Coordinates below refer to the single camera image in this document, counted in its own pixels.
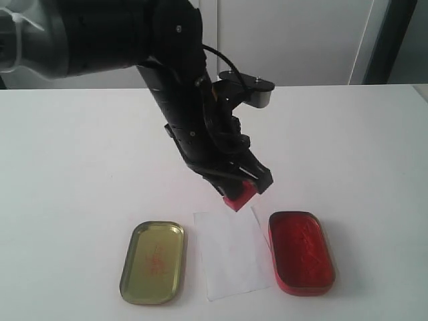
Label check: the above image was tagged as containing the dark vertical post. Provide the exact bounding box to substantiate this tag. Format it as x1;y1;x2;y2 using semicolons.
359;0;427;85

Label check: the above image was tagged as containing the red ink pad tin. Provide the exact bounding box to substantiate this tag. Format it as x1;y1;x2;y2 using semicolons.
268;211;335;296

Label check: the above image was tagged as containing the gold metal tin lid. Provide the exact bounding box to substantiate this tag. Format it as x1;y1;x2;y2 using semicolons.
119;221;185;305

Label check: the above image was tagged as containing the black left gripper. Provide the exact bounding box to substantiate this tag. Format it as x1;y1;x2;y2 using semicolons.
138;63;274;198

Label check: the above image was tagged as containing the red rubber stamp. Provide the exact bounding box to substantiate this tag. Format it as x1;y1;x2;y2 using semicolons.
223;181;257;212

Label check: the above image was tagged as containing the white paper sheet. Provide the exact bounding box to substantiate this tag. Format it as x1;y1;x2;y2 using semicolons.
193;207;274;301

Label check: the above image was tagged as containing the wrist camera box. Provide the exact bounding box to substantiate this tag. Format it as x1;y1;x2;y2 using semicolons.
215;71;275;110

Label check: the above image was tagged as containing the black cable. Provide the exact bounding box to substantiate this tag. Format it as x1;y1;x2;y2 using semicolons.
201;44;248;91

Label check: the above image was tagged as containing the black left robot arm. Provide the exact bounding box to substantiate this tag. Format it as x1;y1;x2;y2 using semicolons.
1;1;274;201

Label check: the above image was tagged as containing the white zip tie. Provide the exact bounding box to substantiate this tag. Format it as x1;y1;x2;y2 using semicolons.
1;7;45;73

